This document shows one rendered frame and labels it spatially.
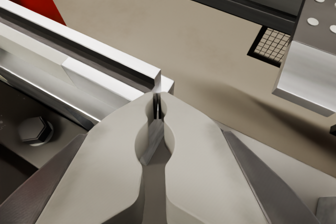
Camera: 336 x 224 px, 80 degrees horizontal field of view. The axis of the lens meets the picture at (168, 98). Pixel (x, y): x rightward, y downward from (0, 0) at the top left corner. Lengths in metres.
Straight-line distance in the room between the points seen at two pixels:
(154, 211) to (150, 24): 1.52
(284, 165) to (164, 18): 1.54
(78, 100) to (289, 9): 0.29
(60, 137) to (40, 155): 0.02
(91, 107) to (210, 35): 1.49
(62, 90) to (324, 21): 0.21
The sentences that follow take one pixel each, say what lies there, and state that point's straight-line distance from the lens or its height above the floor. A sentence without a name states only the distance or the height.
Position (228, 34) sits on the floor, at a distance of 1.66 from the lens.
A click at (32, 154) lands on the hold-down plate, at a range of 0.25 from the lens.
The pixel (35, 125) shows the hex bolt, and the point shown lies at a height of 0.92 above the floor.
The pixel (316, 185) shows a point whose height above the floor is 0.87.
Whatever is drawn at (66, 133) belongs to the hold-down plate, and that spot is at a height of 0.90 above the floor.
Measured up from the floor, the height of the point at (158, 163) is 0.88.
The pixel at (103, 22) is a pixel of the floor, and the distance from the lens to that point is 1.74.
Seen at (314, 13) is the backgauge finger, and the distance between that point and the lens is 0.20.
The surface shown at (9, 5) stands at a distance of 0.22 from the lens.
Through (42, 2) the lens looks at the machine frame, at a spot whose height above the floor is 0.31.
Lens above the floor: 1.11
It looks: 62 degrees down
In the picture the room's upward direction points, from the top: 2 degrees clockwise
